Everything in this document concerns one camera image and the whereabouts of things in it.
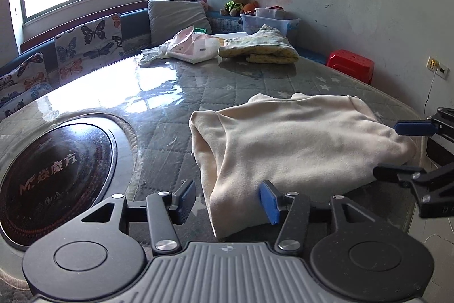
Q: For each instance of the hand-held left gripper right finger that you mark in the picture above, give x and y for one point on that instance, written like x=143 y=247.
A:
x=269 y=203

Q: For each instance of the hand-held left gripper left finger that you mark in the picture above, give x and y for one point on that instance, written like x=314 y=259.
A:
x=184 y=200

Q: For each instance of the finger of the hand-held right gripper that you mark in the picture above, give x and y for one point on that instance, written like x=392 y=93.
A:
x=415 y=128
x=393 y=171

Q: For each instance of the cream sweater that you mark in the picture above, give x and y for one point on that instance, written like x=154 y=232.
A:
x=301 y=146

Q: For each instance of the red plastic stool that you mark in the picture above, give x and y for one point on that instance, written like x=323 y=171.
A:
x=349 y=61

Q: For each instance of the black round induction cooktop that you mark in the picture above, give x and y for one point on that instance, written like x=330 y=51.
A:
x=60 y=168

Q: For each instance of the white plastic bag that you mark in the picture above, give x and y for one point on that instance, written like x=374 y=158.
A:
x=152 y=54

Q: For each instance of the pink plastic package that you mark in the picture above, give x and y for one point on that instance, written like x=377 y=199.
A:
x=191 y=47

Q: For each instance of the yellow patterned quilt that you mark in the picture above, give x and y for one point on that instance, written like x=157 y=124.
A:
x=262 y=44

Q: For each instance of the clear plastic storage bin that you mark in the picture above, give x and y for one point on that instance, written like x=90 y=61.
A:
x=283 y=26

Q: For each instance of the green plastic toy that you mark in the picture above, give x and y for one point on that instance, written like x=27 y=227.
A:
x=200 y=29

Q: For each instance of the blue sofa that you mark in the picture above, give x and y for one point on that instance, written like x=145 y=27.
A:
x=134 y=29

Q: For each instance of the grey pillow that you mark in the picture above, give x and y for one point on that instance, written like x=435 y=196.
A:
x=177 y=20

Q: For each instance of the butterfly print cushion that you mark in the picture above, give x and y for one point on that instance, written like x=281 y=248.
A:
x=88 y=44
x=24 y=83

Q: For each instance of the orange plush toy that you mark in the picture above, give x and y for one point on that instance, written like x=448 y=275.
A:
x=250 y=7

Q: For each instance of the pink plush toy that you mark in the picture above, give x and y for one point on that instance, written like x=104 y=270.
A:
x=205 y=3

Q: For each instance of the brown teddy bear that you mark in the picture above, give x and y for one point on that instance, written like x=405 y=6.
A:
x=236 y=3

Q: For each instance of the beige wall socket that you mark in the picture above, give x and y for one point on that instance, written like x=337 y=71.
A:
x=437 y=67

